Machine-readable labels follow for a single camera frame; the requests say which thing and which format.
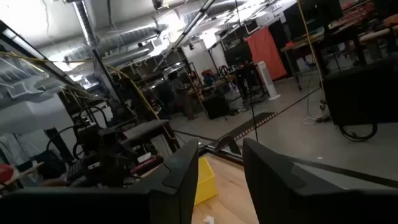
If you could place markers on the red flat item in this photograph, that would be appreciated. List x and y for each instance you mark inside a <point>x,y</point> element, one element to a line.
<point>5,173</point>

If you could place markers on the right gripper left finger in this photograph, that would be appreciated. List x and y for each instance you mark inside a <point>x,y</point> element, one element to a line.
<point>93,208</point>

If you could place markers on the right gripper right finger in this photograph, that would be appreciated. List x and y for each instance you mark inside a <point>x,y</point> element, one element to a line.
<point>311,208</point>

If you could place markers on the orange striped black ramp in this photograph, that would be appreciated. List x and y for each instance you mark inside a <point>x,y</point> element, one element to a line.
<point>248,124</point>

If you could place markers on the silver ventilation duct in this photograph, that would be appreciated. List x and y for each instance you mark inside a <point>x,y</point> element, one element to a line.
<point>124,39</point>

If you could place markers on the yellow plastic basket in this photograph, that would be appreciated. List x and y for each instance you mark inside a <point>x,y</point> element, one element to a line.
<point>205,183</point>

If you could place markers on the white tower fan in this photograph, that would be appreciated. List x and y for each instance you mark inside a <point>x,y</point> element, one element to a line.
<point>267,81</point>

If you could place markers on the person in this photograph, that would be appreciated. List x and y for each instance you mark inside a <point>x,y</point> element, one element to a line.
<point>180,93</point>

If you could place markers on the orange red cloth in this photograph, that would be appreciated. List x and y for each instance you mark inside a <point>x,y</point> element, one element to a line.
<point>264,53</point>

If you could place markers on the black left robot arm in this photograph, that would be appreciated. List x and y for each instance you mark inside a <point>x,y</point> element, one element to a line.
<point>102,149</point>

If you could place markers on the dark grey side desk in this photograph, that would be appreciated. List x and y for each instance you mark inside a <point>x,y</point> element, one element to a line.
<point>143,129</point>

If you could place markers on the black equipment cart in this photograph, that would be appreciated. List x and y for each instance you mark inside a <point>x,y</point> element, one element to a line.
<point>360,93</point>

